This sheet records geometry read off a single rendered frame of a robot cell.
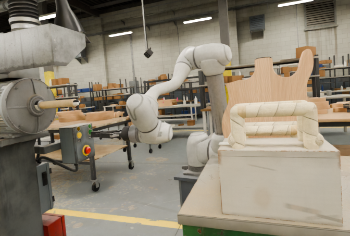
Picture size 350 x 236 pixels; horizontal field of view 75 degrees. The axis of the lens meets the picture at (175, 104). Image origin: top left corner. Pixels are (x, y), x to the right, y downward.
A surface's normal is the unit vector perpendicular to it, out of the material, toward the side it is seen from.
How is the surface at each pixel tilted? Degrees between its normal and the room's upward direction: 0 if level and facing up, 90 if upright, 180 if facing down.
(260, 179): 90
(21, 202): 90
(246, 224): 90
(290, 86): 90
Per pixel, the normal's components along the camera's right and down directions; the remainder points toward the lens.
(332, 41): -0.31, 0.07
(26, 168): 0.95, -0.06
